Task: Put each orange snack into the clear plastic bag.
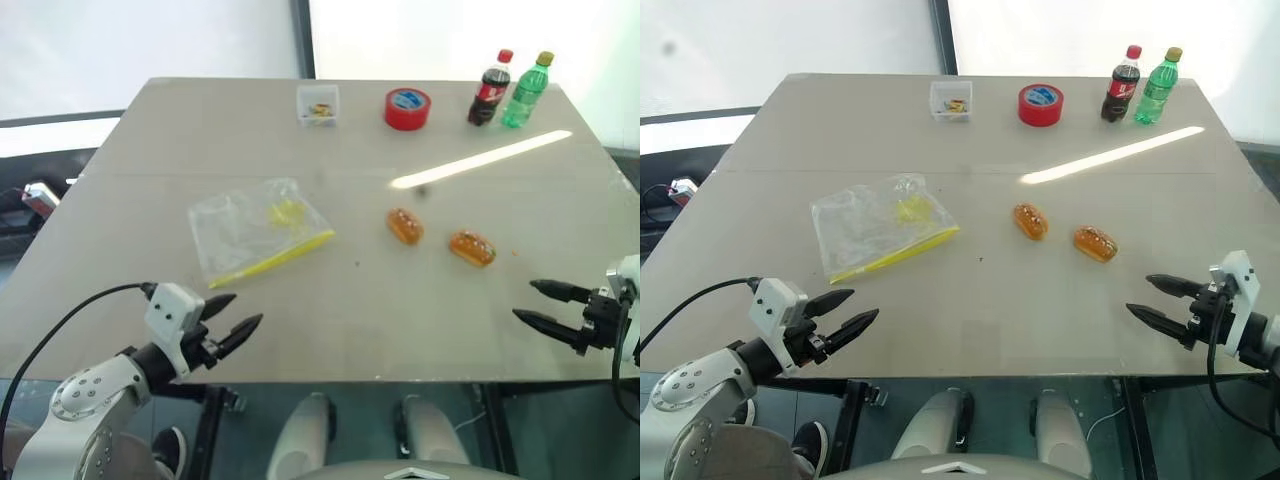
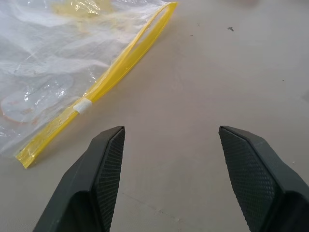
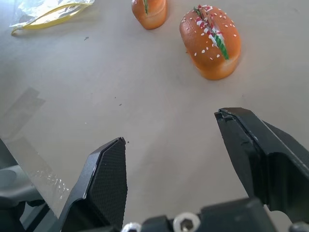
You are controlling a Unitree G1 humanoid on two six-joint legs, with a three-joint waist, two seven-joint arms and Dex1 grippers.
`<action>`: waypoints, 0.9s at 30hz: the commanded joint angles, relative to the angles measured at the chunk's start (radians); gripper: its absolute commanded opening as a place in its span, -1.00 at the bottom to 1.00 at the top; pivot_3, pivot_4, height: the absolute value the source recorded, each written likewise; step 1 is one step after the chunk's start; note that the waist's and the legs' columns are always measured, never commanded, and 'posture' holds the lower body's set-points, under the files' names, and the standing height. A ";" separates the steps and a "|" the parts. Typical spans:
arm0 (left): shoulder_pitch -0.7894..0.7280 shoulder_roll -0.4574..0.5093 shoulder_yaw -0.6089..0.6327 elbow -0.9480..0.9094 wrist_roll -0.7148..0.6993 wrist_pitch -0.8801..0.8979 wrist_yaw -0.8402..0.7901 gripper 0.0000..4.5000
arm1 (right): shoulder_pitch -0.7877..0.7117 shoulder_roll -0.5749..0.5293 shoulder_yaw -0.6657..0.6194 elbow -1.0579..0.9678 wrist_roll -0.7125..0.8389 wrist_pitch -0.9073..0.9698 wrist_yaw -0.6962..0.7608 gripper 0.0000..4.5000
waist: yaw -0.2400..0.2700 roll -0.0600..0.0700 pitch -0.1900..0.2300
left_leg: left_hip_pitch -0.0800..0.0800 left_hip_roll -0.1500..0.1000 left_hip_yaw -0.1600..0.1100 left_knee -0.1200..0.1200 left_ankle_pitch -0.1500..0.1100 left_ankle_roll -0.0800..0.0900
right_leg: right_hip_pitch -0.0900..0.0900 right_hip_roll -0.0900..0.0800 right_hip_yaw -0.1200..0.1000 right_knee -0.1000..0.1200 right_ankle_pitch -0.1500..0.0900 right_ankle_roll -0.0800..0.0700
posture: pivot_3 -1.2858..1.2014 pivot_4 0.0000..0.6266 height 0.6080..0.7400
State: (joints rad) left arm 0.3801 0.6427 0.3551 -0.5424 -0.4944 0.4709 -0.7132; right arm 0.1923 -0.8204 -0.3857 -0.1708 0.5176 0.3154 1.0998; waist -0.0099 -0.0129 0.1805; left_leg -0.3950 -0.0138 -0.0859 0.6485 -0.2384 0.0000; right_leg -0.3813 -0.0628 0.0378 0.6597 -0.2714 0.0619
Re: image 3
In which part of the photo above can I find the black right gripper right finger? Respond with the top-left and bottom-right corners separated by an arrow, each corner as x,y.
214,107 -> 309,224

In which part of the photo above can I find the clear tape strip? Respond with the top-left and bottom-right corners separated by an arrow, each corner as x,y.
0,137 -> 71,218

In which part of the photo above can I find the orange toy hot dog bun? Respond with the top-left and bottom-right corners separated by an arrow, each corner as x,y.
179,4 -> 242,81

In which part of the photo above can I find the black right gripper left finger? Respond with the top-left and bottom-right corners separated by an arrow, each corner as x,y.
56,136 -> 128,232

